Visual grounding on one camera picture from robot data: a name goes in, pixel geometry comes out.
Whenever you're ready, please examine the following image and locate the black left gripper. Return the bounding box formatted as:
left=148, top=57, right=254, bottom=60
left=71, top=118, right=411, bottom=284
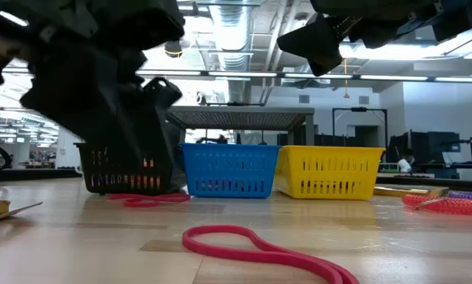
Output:
left=21, top=37, right=184, bottom=195

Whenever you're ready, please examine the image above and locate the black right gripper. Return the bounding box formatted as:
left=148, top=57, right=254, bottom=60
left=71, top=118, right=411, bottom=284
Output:
left=277, top=0, right=472, bottom=78

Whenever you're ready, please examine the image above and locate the red rubber band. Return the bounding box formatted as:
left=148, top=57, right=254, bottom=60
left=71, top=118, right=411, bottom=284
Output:
left=107, top=192, right=192, bottom=208
left=182, top=224, right=361, bottom=284

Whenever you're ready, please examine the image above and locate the blue plastic basket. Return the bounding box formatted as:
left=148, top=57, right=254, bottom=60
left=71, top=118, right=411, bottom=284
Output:
left=179, top=143, right=281, bottom=199

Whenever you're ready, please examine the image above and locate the black plastic basket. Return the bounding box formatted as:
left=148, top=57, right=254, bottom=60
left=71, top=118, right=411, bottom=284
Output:
left=73, top=141, right=182, bottom=196

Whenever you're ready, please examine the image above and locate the yellow plastic basket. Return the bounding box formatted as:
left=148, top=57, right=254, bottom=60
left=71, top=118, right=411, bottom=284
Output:
left=274, top=144, right=386, bottom=200

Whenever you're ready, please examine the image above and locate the yellow pack with green window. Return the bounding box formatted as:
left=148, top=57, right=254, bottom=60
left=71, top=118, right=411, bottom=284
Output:
left=373, top=184, right=451, bottom=198

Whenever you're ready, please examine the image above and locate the orange spiral coil ring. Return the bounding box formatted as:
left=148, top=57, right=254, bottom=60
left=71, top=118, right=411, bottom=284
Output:
left=401, top=193, right=472, bottom=217

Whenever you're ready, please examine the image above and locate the grey perforated metal shelf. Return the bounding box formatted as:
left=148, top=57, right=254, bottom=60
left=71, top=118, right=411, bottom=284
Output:
left=167, top=104, right=316, bottom=146

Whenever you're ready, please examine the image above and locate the white pillar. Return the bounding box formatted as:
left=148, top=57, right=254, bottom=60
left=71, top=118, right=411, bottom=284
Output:
left=56, top=125, right=83, bottom=170

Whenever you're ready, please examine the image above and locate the black hanging spotlight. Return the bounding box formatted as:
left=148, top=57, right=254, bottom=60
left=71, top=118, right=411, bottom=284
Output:
left=163, top=39, right=184, bottom=59

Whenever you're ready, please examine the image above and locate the long ceiling light strip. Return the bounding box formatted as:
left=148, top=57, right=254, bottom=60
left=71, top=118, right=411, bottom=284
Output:
left=135, top=69, right=472, bottom=84

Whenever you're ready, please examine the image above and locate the person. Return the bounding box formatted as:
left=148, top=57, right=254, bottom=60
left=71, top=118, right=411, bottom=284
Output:
left=395, top=148, right=418, bottom=174

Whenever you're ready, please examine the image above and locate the black robot station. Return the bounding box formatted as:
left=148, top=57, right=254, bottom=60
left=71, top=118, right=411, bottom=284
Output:
left=388, top=132, right=472, bottom=181

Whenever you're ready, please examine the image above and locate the black rectangular stand frame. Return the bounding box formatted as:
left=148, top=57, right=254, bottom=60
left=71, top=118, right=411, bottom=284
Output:
left=332, top=106, right=389, bottom=159

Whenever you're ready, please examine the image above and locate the silver spiral ceiling duct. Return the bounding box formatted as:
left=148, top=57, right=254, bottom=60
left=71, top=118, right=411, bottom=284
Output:
left=210, top=0, right=257, bottom=103

